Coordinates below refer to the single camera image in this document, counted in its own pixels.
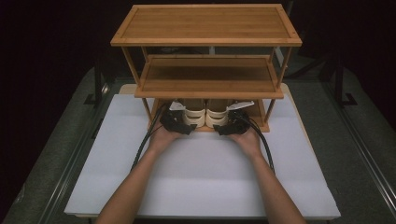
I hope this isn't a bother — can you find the person's left hand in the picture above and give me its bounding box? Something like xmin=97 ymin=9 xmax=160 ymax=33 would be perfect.
xmin=148 ymin=121 xmax=185 ymax=154

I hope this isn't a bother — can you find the white table mat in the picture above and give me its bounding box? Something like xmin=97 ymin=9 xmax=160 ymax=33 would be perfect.
xmin=64 ymin=92 xmax=342 ymax=219

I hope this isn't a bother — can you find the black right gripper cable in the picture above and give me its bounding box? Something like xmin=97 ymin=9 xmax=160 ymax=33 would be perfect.
xmin=237 ymin=112 xmax=276 ymax=175

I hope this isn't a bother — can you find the person's right hand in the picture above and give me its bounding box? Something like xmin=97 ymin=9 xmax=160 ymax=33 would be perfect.
xmin=226 ymin=125 xmax=263 ymax=159

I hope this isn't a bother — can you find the metal frame rail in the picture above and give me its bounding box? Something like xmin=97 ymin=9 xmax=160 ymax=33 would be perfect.
xmin=36 ymin=82 xmax=115 ymax=224
xmin=321 ymin=81 xmax=396 ymax=216

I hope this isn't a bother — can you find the black metal stand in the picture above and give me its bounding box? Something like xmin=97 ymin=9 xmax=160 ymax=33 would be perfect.
xmin=323 ymin=55 xmax=359 ymax=108
xmin=83 ymin=59 xmax=109 ymax=108

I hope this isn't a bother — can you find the cream clog shoe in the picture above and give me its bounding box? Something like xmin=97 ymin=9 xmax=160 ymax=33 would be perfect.
xmin=181 ymin=98 xmax=206 ymax=128
xmin=205 ymin=98 xmax=233 ymax=128

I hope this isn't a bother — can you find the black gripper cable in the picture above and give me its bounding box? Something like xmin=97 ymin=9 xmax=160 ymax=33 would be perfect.
xmin=130 ymin=103 xmax=172 ymax=173
xmin=237 ymin=112 xmax=276 ymax=175

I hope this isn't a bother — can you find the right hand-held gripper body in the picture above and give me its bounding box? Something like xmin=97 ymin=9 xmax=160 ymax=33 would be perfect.
xmin=221 ymin=99 xmax=256 ymax=136

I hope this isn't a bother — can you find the wooden three-tier shoe rack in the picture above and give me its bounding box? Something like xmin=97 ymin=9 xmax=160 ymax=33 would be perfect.
xmin=110 ymin=3 xmax=303 ymax=133

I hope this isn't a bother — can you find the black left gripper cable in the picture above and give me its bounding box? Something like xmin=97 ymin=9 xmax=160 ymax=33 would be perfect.
xmin=130 ymin=103 xmax=172 ymax=173

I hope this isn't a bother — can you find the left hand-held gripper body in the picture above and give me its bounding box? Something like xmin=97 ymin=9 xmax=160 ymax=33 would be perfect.
xmin=159 ymin=100 xmax=194 ymax=135

